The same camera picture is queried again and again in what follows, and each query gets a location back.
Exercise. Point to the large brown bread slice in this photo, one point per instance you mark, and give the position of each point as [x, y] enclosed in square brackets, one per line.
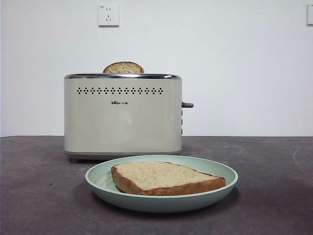
[166, 176]

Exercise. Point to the pale green round plate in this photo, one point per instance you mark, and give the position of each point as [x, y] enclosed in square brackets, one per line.
[161, 203]

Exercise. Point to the cream two-slot toaster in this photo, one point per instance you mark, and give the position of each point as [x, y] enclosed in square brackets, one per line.
[117, 127]

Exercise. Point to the small brown bread slice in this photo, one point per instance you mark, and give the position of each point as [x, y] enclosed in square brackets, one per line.
[123, 67]

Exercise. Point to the white wall power socket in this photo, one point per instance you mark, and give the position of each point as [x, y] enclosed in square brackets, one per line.
[109, 15]

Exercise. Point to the white wall switch plate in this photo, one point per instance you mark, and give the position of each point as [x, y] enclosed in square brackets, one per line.
[310, 14]

